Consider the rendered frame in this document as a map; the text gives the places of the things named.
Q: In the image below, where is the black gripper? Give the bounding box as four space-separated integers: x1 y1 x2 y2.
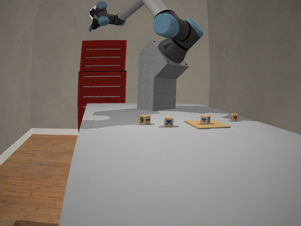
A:
89 8 100 32

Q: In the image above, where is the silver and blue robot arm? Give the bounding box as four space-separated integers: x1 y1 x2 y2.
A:
95 0 204 63

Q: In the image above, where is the tan wooden letter block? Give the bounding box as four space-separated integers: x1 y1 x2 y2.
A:
139 114 151 125
200 115 211 124
231 113 238 121
164 117 174 127

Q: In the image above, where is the tan flat mat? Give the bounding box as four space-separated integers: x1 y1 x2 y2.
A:
184 120 231 129

